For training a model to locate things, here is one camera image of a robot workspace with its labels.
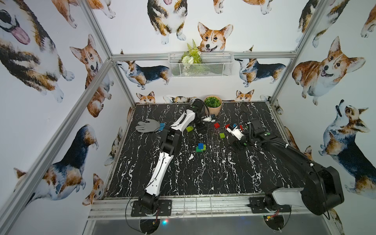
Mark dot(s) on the dark green lego brick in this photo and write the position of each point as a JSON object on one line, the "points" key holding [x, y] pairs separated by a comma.
{"points": [[199, 150]]}

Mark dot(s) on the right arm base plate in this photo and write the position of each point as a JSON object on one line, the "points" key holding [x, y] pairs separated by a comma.
{"points": [[265, 204]]}

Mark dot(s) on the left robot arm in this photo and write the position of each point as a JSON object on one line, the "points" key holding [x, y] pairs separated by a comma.
{"points": [[171, 141]]}

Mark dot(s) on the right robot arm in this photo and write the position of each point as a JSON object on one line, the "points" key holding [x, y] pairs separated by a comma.
{"points": [[322, 189]]}

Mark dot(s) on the grey work glove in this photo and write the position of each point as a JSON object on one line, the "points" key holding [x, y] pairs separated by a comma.
{"points": [[150, 125]]}

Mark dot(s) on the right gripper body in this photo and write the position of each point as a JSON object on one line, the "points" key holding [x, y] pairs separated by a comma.
{"points": [[241, 137]]}

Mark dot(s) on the green fern plant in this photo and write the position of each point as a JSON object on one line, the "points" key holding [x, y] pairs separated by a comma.
{"points": [[192, 54]]}

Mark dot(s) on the aluminium front rail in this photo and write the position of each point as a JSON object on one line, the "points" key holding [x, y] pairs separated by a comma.
{"points": [[191, 206]]}

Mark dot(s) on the large beige plant pot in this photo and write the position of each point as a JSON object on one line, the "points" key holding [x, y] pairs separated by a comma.
{"points": [[214, 104]]}

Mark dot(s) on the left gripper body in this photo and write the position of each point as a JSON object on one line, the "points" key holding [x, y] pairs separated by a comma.
{"points": [[201, 126]]}

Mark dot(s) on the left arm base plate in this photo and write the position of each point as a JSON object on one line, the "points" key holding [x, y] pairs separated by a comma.
{"points": [[159, 207]]}

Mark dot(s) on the white wire basket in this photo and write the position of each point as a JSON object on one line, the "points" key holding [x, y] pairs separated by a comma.
{"points": [[204, 64]]}

